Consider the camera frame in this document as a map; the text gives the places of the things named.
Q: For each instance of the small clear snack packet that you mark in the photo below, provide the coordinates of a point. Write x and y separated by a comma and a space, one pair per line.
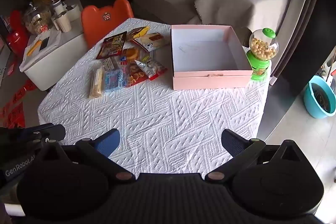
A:
109, 64

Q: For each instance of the pink cardboard box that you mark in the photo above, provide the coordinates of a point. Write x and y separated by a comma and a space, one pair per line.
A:
210, 79

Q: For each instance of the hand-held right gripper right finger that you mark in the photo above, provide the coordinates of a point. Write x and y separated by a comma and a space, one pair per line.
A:
233, 143

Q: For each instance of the black phone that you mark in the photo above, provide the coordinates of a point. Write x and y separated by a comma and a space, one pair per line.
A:
44, 43

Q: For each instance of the red paper sheets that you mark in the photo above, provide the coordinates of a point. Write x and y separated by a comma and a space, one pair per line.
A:
13, 108

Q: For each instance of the yellow flat packet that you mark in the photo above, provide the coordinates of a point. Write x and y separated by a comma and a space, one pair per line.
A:
34, 48

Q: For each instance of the white textured tablecloth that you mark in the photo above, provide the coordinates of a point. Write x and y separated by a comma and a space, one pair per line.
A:
157, 121

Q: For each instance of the dark red snack packet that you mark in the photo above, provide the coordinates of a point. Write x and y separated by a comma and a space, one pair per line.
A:
113, 44

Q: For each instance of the white bowl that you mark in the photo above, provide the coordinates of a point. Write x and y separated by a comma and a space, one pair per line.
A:
73, 12

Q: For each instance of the blue plastic bucket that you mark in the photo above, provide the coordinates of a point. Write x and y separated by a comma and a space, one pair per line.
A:
315, 106

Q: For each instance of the clear round pastry packet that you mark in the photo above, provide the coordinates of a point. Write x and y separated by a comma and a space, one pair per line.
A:
131, 54

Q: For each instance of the beige cup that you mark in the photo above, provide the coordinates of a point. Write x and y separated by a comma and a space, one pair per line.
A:
63, 22

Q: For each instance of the red plastic toy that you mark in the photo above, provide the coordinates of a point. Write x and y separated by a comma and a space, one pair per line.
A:
15, 37

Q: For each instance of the long beige wafer packet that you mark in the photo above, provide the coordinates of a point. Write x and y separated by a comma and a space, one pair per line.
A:
95, 83

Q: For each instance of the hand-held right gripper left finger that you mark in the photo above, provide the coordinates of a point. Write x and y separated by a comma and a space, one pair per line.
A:
107, 143

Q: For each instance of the red and white snack packet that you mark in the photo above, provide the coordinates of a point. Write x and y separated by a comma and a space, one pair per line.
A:
151, 69

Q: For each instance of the yellow snack packet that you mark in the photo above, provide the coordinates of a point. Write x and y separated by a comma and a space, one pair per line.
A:
139, 33

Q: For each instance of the orange plastic chair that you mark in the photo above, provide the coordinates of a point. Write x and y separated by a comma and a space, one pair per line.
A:
105, 24

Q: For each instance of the blue snack packet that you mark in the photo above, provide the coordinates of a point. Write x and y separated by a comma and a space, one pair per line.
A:
114, 79

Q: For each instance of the small cookies packet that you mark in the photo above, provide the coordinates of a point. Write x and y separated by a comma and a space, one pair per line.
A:
135, 74

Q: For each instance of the green candy dispenser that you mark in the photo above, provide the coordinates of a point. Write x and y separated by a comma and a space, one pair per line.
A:
258, 69

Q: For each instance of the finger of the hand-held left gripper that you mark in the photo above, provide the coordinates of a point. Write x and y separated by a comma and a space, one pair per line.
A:
50, 130

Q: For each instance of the glass snack jar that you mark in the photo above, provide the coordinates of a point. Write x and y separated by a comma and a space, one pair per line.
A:
36, 18

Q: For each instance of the white side table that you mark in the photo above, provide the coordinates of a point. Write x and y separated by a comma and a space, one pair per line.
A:
60, 56

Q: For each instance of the white bottle with dark lid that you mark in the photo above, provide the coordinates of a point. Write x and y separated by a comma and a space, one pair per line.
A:
57, 7

